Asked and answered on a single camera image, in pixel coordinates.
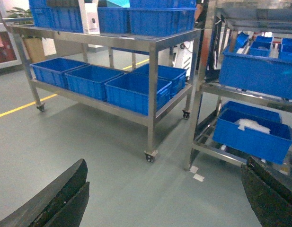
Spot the blue crate lower shelf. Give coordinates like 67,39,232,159
212,109,292,164

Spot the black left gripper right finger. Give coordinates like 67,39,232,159
241,156,292,227

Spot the steel wheeled cart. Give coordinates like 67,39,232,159
7,25,201,162

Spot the blue crate shelf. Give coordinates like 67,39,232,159
212,109,292,164
219,50,292,100

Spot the blue crate on cart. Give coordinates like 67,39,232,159
65,65,124,101
105,73,172,115
30,58,89,89
128,64,186,99

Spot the blue crate right shelf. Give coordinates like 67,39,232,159
219,50,292,100

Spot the steel shelf rack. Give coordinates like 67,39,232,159
185,0,292,176

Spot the white carton box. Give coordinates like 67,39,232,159
78,0,100,35

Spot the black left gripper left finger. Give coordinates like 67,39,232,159
0,158,90,227

